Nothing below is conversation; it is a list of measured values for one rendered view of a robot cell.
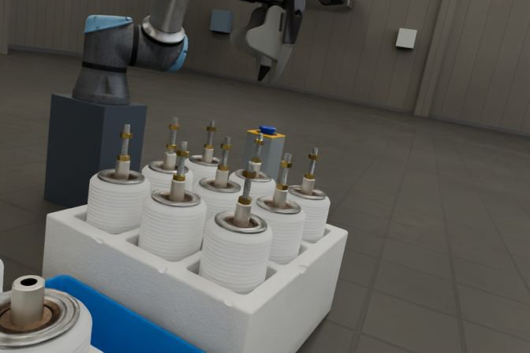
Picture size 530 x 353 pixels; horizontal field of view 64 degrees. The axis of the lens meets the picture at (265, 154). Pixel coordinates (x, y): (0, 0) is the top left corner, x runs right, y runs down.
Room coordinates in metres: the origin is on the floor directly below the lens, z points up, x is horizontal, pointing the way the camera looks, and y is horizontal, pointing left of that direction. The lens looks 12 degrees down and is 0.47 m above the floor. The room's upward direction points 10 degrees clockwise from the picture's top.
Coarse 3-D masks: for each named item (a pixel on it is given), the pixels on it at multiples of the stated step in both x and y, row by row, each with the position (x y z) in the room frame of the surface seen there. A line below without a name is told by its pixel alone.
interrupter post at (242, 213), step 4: (236, 204) 0.56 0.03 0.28; (240, 204) 0.56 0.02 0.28; (236, 208) 0.56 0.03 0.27; (240, 208) 0.55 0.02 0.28; (244, 208) 0.55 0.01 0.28; (248, 208) 0.56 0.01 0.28; (236, 212) 0.56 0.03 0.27; (240, 212) 0.55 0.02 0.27; (244, 212) 0.55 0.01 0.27; (248, 212) 0.56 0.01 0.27; (236, 216) 0.56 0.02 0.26; (240, 216) 0.55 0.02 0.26; (244, 216) 0.55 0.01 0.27; (248, 216) 0.56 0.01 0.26; (236, 220) 0.56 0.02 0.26; (240, 220) 0.55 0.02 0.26; (244, 220) 0.55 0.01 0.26; (248, 220) 0.56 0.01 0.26; (236, 224) 0.55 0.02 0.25; (240, 224) 0.55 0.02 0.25; (244, 224) 0.55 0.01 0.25
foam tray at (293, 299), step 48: (48, 240) 0.63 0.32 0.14; (96, 240) 0.58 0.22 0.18; (336, 240) 0.75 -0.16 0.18; (96, 288) 0.58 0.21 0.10; (144, 288) 0.54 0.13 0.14; (192, 288) 0.50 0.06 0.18; (288, 288) 0.56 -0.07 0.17; (192, 336) 0.50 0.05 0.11; (240, 336) 0.46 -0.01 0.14; (288, 336) 0.60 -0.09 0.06
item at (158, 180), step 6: (144, 168) 0.76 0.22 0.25; (144, 174) 0.74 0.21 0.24; (150, 174) 0.74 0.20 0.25; (156, 174) 0.73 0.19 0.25; (162, 174) 0.73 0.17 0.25; (168, 174) 0.74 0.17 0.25; (186, 174) 0.76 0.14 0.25; (192, 174) 0.79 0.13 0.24; (150, 180) 0.73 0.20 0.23; (156, 180) 0.73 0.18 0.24; (162, 180) 0.73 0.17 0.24; (168, 180) 0.73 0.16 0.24; (186, 180) 0.75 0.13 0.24; (156, 186) 0.73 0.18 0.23; (162, 186) 0.73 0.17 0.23; (168, 186) 0.73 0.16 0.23; (186, 186) 0.75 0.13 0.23; (150, 192) 0.73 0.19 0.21
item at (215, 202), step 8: (200, 192) 0.68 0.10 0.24; (208, 192) 0.68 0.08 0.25; (216, 192) 0.68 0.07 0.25; (240, 192) 0.71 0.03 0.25; (208, 200) 0.68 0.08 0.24; (216, 200) 0.68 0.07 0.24; (224, 200) 0.68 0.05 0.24; (232, 200) 0.68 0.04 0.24; (208, 208) 0.68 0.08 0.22; (216, 208) 0.67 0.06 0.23; (224, 208) 0.68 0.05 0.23; (232, 208) 0.69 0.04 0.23; (208, 216) 0.68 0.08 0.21
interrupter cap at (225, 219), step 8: (216, 216) 0.56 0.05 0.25; (224, 216) 0.57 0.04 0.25; (232, 216) 0.58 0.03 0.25; (256, 216) 0.59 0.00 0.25; (224, 224) 0.54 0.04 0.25; (232, 224) 0.55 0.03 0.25; (248, 224) 0.57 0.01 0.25; (256, 224) 0.56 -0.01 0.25; (264, 224) 0.57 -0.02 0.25; (240, 232) 0.53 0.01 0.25; (248, 232) 0.53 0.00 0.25; (256, 232) 0.53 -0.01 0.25
